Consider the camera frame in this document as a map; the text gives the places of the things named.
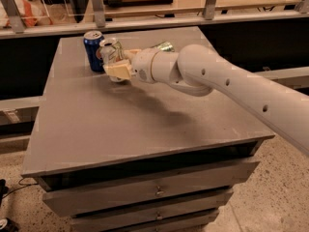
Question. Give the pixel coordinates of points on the grey drawer cabinet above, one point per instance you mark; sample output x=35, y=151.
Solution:
x=91, y=130

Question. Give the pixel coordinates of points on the metal railing post middle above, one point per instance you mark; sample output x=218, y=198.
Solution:
x=98, y=13

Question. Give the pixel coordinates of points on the orange white bag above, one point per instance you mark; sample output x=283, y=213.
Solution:
x=31, y=14

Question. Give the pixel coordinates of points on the dark wooden bar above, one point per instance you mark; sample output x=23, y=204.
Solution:
x=125, y=3

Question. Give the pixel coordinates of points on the middle grey drawer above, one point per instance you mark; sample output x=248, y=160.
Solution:
x=152, y=211

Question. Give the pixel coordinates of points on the green soda can lying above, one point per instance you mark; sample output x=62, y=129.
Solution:
x=165, y=46

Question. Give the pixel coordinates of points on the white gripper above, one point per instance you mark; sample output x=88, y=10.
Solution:
x=142, y=65

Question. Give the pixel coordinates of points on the metal railing post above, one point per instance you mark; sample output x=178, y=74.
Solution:
x=98, y=13
x=209, y=9
x=13, y=14

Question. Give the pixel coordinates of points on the dark can on floor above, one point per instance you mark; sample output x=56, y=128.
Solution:
x=7, y=225

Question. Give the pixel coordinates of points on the grey drawer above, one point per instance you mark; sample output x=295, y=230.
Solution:
x=172, y=223
x=152, y=211
x=117, y=193

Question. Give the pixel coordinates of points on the metal railing post left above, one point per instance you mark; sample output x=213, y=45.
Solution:
x=13, y=14

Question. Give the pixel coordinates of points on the metal railing post right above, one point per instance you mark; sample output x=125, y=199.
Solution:
x=209, y=9

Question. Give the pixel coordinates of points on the silver 7up can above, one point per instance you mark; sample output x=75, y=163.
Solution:
x=111, y=51

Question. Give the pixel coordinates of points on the bottom grey drawer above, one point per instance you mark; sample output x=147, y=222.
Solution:
x=172, y=223

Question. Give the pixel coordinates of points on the blue pepsi can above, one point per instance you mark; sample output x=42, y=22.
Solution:
x=91, y=42

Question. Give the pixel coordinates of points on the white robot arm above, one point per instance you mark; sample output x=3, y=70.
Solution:
x=196, y=70

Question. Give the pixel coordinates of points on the top grey drawer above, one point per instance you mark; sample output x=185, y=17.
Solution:
x=117, y=193

